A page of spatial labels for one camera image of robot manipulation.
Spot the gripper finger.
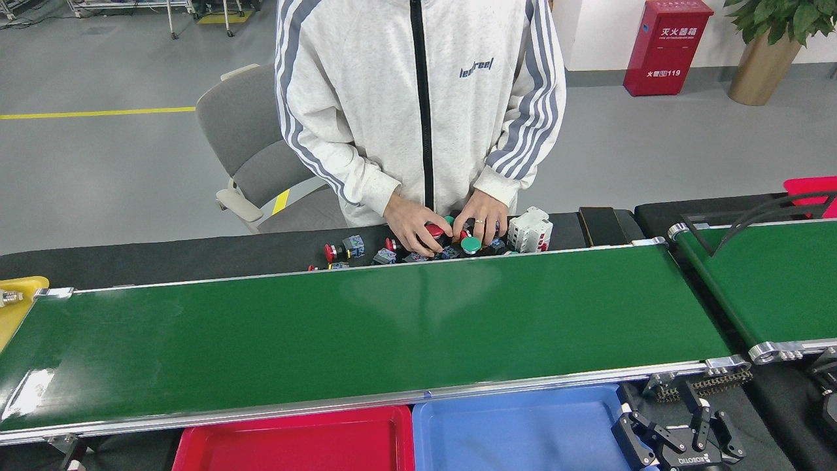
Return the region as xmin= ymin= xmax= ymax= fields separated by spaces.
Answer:
xmin=611 ymin=386 xmax=677 ymax=468
xmin=683 ymin=381 xmax=746 ymax=460

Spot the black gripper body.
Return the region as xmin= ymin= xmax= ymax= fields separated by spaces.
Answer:
xmin=657 ymin=448 xmax=728 ymax=471

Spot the blue plastic tray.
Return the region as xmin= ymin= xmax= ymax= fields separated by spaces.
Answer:
xmin=412 ymin=384 xmax=658 ymax=471

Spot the short green conveyor belt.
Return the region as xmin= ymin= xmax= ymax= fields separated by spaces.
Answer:
xmin=668 ymin=219 xmax=837 ymax=365

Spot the long green conveyor belt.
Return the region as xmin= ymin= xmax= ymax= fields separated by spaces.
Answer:
xmin=0 ymin=237 xmax=753 ymax=449

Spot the red plastic tray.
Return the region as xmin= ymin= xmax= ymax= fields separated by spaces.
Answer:
xmin=171 ymin=404 xmax=416 ymax=471

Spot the yellow plastic tray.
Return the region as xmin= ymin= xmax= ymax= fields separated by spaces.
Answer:
xmin=0 ymin=276 xmax=50 ymax=354

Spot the person's left hand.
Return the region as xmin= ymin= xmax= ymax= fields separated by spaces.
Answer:
xmin=453 ymin=190 xmax=509 ymax=246

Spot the person's right hand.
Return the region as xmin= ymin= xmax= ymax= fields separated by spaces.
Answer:
xmin=383 ymin=193 xmax=453 ymax=257

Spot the black box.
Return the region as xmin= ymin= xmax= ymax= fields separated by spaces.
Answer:
xmin=579 ymin=207 xmax=633 ymax=247

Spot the red bin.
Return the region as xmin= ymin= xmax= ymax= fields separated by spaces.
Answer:
xmin=783 ymin=177 xmax=837 ymax=220

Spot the potted green plant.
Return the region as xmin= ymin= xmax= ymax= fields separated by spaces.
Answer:
xmin=723 ymin=0 xmax=837 ymax=107

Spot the red fire extinguisher box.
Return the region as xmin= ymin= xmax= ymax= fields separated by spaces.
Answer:
xmin=623 ymin=0 xmax=715 ymax=97

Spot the person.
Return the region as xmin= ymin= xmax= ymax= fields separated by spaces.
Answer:
xmin=273 ymin=0 xmax=568 ymax=257

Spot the grey office chair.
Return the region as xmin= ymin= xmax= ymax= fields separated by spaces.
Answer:
xmin=195 ymin=63 xmax=347 ymax=234

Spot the yellow floor plate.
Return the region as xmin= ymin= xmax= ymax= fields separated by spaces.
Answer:
xmin=196 ymin=9 xmax=254 ymax=25

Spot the white wheeled rack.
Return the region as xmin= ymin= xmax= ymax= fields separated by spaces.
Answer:
xmin=65 ymin=0 xmax=197 ymax=40

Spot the black drive chain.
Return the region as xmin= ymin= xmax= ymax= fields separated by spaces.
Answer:
xmin=644 ymin=366 xmax=754 ymax=403

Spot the black cable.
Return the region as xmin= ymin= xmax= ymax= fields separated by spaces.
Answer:
xmin=713 ymin=190 xmax=837 ymax=256
xmin=716 ymin=196 xmax=837 ymax=254

